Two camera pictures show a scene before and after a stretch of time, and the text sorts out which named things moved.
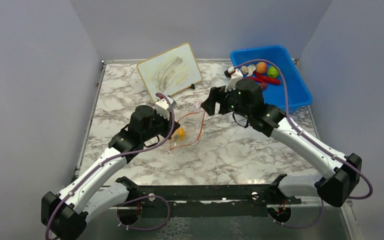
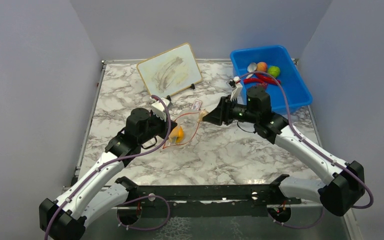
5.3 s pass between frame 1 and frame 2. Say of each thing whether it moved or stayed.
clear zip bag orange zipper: moved
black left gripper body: stayed
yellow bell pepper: stayed
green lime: stayed
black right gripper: moved
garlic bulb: moved
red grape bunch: stayed
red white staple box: stayed
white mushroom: stayed
